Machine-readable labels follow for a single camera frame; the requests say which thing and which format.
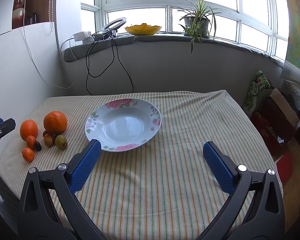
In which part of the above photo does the medium orange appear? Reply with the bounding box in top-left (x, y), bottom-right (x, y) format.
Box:
top-left (19, 119), bottom-right (38, 141)

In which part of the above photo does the small tangerine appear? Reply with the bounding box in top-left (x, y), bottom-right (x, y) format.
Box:
top-left (22, 147), bottom-right (34, 163)
top-left (26, 135), bottom-right (37, 151)

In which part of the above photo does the dark plum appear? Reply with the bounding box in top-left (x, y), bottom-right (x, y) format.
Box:
top-left (34, 141), bottom-right (42, 152)

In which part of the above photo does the large orange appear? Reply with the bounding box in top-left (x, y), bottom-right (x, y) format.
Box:
top-left (43, 111), bottom-right (68, 134)

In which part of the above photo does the green kiwi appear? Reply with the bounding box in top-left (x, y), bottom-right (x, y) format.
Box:
top-left (55, 134), bottom-right (68, 150)

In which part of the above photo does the tiny orange kumquat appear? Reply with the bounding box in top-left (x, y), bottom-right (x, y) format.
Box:
top-left (44, 133), bottom-right (54, 139)

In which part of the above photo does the white cabinet panel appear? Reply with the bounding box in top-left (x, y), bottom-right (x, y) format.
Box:
top-left (0, 22), bottom-right (69, 162)

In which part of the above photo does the cardboard box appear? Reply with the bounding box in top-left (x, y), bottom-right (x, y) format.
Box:
top-left (250, 88), bottom-right (300, 157)

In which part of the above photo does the floral white plate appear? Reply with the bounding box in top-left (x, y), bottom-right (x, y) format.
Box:
top-left (84, 98), bottom-right (162, 152)

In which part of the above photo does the white power strip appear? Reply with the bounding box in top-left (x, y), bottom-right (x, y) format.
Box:
top-left (74, 31), bottom-right (94, 44)

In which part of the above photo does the green snack bag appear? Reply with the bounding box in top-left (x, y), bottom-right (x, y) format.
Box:
top-left (243, 70), bottom-right (273, 117)

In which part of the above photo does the yellow wavy bowl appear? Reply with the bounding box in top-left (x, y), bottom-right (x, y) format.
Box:
top-left (125, 23), bottom-right (162, 36)

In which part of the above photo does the potted spider plant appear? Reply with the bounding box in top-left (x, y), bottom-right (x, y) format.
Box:
top-left (174, 0), bottom-right (226, 54)

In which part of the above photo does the black cable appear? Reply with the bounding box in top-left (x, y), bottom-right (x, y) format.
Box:
top-left (85, 31), bottom-right (134, 95)

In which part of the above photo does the white cable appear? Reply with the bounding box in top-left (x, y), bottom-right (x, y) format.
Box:
top-left (22, 0), bottom-right (84, 90)

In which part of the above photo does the white window frame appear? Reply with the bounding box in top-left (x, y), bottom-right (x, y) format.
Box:
top-left (79, 0), bottom-right (289, 61)

